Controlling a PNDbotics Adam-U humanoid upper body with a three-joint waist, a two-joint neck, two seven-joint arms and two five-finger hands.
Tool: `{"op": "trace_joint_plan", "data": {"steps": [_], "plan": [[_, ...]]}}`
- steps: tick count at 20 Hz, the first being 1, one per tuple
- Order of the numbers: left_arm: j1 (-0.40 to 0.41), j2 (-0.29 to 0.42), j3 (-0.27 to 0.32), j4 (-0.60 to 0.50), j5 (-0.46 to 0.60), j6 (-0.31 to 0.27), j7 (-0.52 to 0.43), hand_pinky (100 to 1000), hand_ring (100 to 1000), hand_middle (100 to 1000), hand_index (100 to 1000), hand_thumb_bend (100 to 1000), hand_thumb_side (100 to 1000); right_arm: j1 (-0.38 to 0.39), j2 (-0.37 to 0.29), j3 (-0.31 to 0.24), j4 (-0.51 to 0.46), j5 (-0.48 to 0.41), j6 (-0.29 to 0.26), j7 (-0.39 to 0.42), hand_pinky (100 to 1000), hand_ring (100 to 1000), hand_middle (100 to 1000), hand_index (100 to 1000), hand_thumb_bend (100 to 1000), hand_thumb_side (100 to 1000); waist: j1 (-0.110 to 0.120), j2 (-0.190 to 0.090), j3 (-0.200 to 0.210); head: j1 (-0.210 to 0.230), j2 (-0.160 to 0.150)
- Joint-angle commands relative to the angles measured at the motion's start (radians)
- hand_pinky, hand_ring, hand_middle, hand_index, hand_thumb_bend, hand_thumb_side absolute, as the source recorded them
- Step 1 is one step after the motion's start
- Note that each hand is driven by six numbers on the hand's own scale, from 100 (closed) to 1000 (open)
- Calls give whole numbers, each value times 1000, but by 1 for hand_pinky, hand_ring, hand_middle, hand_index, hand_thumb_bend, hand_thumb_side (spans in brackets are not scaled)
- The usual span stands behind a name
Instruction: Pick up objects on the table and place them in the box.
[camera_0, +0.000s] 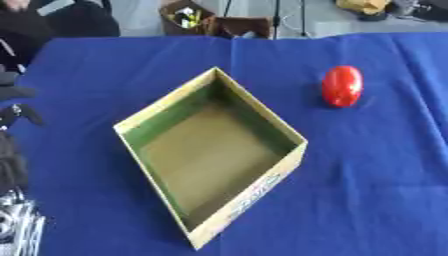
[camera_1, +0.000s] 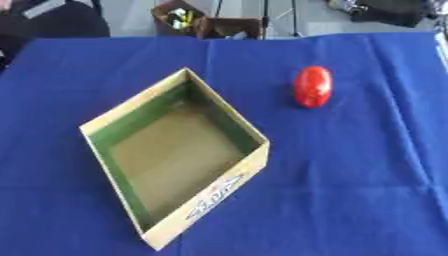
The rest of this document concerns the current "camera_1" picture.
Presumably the tan cardboard box green inside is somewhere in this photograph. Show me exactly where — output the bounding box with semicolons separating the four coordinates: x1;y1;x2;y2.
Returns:
77;67;272;252

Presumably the black tripod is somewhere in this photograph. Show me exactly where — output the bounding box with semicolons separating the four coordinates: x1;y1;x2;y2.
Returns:
211;0;305;40

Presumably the brown cardboard box with items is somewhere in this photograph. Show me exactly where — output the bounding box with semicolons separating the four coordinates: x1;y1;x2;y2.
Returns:
150;0;263;40

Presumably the red oval toy fruit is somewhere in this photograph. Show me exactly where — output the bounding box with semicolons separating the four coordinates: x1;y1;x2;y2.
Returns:
292;65;335;109

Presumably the person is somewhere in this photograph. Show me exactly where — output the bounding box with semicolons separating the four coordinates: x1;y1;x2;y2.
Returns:
0;0;112;73

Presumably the black bag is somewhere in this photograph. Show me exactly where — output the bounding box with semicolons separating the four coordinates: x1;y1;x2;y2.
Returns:
327;0;448;29

